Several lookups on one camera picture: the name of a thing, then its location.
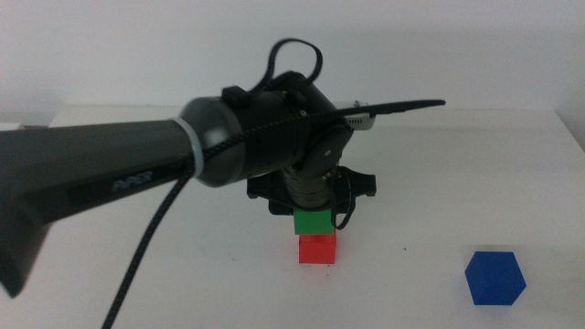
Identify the blue cube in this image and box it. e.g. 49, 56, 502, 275
463, 250, 527, 306

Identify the black flat mount plate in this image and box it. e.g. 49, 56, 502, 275
314, 99, 447, 123

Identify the thin black cable loop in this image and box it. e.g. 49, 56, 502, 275
329, 171, 356, 231

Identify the red cube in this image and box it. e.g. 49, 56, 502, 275
298, 230, 338, 265

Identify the green cube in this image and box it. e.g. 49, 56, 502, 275
292, 207, 335, 236

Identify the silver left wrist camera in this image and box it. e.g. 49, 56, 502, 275
343, 101, 378, 133

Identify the black braided cable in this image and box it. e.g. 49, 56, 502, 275
101, 109, 348, 329

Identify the black looped cable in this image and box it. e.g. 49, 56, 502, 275
255, 37, 324, 95

